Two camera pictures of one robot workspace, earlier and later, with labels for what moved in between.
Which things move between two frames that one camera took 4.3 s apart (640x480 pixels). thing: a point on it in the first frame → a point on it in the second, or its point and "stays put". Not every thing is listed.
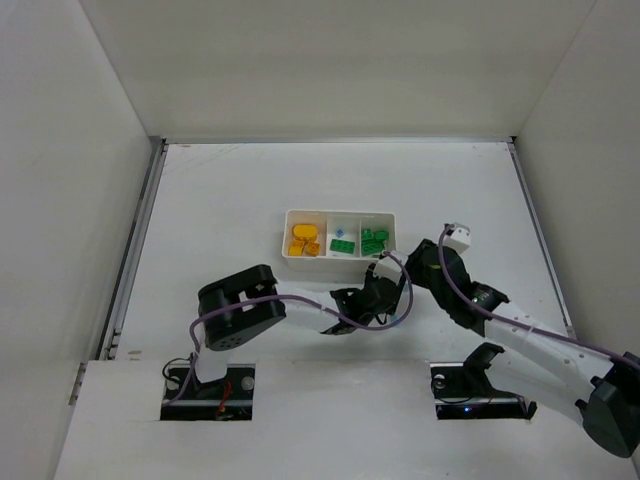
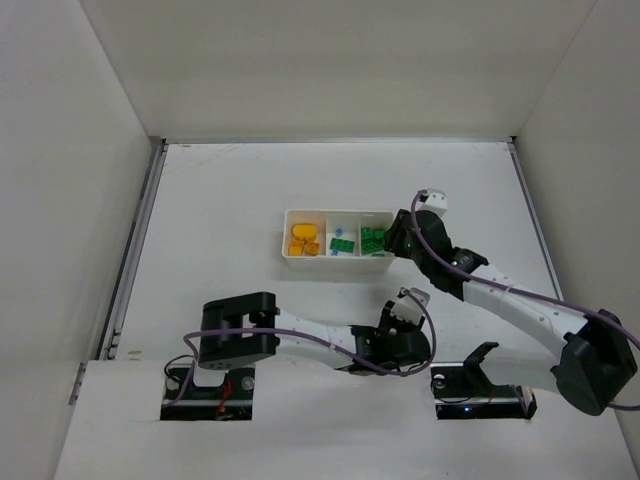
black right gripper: [428, 265] → [405, 236]
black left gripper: [375, 292] → [396, 324]
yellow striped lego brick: [296, 248] stays put
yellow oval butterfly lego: [305, 232] stays put
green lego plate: [343, 246] stays put
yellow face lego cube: [313, 249] stays put
